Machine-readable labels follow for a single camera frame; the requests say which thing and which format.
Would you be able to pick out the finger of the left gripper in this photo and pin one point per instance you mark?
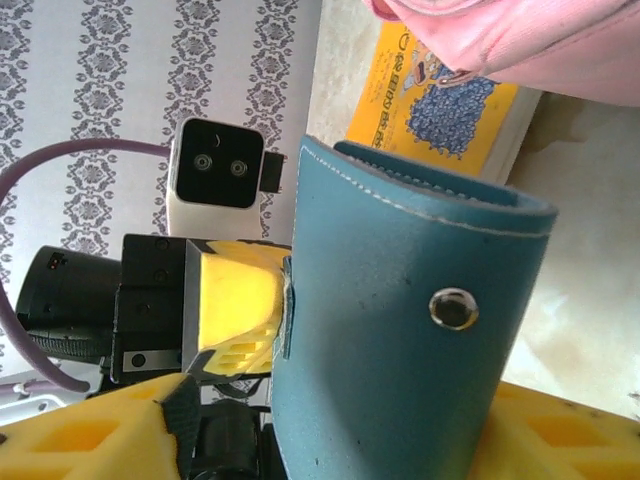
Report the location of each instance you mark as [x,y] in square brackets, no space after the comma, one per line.
[240,295]

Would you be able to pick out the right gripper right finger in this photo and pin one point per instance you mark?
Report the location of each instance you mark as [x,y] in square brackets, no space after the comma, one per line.
[575,445]

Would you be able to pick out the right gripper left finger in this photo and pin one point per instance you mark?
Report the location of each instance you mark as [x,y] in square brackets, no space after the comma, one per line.
[75,440]

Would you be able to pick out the yellow cartoon book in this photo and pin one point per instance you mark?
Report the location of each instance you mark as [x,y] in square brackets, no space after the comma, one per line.
[390,100]

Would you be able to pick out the pink backpack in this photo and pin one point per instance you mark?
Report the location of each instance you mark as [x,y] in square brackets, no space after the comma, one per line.
[550,40]

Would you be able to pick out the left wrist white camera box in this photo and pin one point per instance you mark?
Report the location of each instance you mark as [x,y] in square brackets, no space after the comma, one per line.
[215,170]

